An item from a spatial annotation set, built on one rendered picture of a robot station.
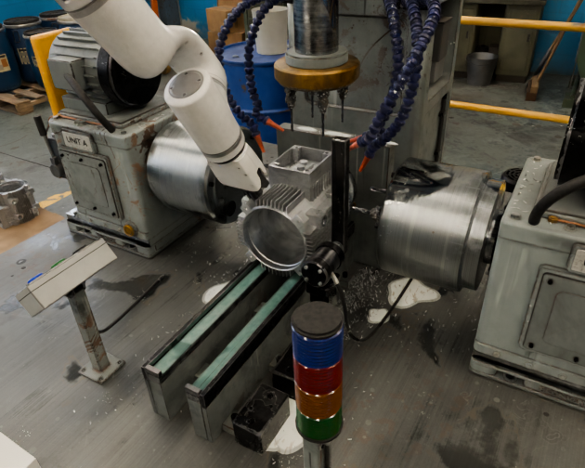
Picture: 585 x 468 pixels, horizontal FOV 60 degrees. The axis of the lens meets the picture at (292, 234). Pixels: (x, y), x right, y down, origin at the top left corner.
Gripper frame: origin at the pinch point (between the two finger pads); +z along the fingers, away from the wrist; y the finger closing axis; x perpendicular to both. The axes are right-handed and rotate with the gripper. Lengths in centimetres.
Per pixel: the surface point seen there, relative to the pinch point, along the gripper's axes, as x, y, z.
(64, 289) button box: -35.2, -15.6, -15.0
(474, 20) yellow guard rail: 195, -7, 121
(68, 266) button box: -31.4, -17.4, -15.4
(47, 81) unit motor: 14, -72, -7
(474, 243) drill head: 2.4, 45.1, 3.9
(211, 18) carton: 367, -377, 287
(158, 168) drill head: 1.3, -29.9, 2.8
